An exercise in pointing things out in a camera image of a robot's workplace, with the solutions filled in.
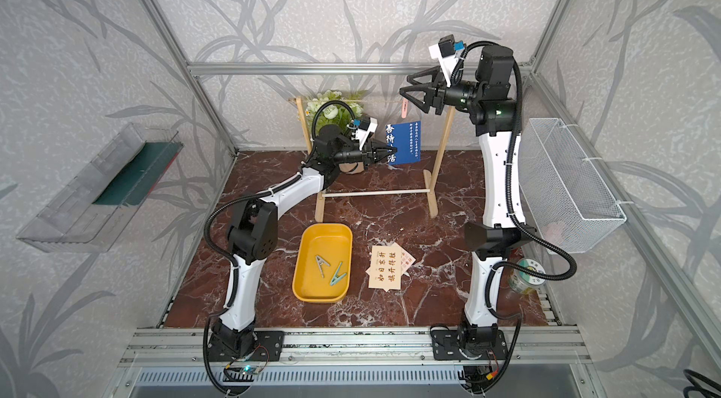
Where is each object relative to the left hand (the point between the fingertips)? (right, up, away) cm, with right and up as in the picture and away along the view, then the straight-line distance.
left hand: (393, 152), depth 80 cm
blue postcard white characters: (+4, +4, -2) cm, 6 cm away
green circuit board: (-41, -59, -8) cm, 72 cm away
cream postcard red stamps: (+5, -34, +9) cm, 35 cm away
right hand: (+2, +14, -16) cm, 22 cm away
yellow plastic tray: (-19, -29, +12) cm, 37 cm away
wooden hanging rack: (+15, -9, +25) cm, 31 cm away
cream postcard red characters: (-2, -37, +7) cm, 37 cm away
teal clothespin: (-18, -38, +4) cm, 42 cm away
